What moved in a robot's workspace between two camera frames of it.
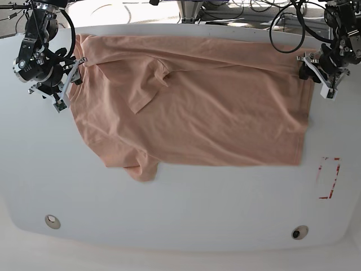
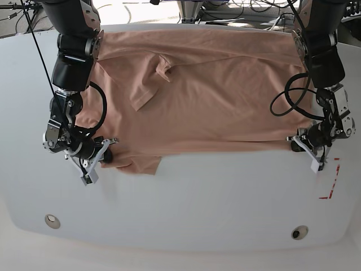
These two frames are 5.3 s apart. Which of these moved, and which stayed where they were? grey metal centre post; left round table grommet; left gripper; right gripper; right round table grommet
Moved: left gripper; right gripper
Stayed: right round table grommet; left round table grommet; grey metal centre post
